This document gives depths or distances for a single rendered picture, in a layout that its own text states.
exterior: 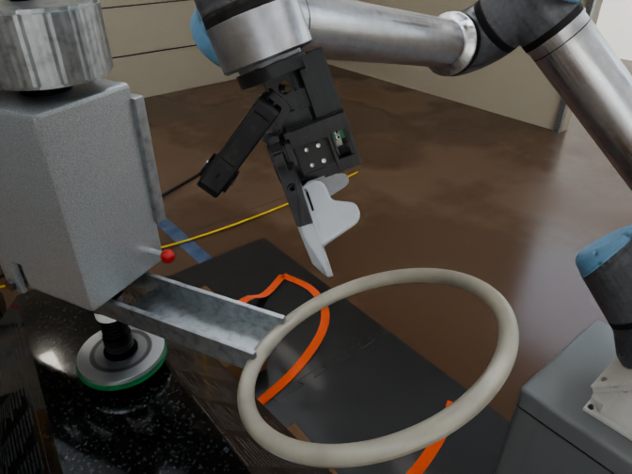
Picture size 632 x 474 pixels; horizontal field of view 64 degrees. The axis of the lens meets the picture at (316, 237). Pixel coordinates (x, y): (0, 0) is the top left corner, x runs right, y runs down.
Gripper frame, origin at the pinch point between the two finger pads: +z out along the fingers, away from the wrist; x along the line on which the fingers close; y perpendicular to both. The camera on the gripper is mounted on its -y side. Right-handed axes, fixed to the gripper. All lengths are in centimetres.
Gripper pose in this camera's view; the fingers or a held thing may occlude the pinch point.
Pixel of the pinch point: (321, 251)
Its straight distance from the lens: 55.4
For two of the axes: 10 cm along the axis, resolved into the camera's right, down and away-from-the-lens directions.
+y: 9.4, -3.3, -1.0
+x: -0.2, -3.6, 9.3
